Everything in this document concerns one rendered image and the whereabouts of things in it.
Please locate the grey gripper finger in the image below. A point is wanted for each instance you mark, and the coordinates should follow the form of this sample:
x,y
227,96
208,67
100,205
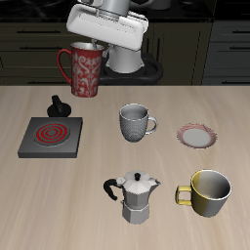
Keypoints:
x,y
94,43
108,51

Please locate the red patterned mug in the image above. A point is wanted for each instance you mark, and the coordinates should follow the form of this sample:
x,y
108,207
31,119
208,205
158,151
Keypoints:
x,y
86,71

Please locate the silver moka pot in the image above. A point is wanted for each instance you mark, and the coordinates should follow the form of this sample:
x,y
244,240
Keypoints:
x,y
135,198

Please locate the grey textured mug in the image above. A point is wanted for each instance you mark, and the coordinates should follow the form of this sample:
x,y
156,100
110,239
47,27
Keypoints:
x,y
133,125

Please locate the round black stove knob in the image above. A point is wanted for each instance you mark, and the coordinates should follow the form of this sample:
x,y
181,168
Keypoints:
x,y
58,109

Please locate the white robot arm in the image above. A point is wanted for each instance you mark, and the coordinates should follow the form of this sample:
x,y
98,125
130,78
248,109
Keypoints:
x,y
123,60

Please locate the yellow and grey mug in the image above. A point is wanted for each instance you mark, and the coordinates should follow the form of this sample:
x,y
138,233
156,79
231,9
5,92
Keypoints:
x,y
210,193

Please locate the dark grey stove plate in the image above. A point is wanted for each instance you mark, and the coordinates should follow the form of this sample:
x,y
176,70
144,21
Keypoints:
x,y
50,138

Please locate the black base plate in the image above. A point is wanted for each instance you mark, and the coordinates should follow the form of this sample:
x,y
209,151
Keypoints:
x,y
153,70

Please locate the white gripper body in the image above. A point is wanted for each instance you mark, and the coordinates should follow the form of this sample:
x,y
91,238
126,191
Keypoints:
x,y
104,29

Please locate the dark kitchen cupboards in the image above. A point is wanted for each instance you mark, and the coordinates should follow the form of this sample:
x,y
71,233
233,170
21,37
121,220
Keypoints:
x,y
201,49

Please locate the pink rimmed white plate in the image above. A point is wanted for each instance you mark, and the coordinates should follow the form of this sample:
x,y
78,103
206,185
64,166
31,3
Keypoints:
x,y
197,136

